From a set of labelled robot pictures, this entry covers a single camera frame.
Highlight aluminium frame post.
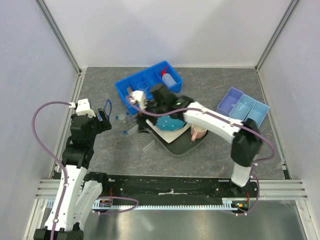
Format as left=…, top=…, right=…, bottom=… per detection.
left=33, top=0, right=83, bottom=76
left=254, top=0, right=300, bottom=73

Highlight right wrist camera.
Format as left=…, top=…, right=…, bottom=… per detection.
left=127, top=90, right=147, bottom=110

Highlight blue divided storage bin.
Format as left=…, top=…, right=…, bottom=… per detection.
left=114, top=61, right=183, bottom=115

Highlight blue safety glasses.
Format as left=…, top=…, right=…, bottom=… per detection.
left=104, top=99, right=113, bottom=117

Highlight teal polka dot plate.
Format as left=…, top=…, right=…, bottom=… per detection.
left=155, top=115, right=186, bottom=132

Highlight white square plate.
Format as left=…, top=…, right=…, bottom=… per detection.
left=144, top=95, right=198, bottom=145

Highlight light blue three-compartment box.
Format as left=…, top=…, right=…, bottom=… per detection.
left=216, top=87, right=270, bottom=128

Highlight white wash bottle red cap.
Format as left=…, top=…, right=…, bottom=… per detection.
left=160, top=66, right=176, bottom=87

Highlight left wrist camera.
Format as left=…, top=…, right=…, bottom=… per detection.
left=69, top=98, right=96, bottom=118

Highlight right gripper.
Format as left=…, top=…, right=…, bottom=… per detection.
left=134, top=97, right=167, bottom=134

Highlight pink ceramic mug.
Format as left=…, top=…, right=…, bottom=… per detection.
left=191, top=123, right=208, bottom=142

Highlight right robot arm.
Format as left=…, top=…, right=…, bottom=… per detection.
left=127, top=83, right=263, bottom=197

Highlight left aluminium frame post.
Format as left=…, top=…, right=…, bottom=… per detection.
left=33, top=0, right=83, bottom=76

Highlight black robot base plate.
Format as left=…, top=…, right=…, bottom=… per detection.
left=92, top=174, right=258, bottom=205

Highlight dark green tray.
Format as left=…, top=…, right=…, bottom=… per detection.
left=137, top=91, right=213, bottom=158

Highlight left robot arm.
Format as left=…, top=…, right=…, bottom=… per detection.
left=33, top=104, right=112, bottom=240

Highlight right aluminium frame post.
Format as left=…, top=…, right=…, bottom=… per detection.
left=254, top=0, right=300, bottom=73

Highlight clear acrylic tube rack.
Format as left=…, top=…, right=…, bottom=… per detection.
left=127, top=125, right=155, bottom=152

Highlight glass beaker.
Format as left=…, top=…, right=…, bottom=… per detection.
left=137, top=81, right=149, bottom=95

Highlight glass jar with lid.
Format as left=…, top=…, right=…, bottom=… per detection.
left=117, top=113, right=128, bottom=124

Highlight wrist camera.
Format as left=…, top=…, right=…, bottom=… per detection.
left=69, top=98, right=96, bottom=118
left=127, top=90, right=147, bottom=110

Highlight wooden brush handle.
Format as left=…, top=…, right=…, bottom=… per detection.
left=126, top=86, right=133, bottom=96

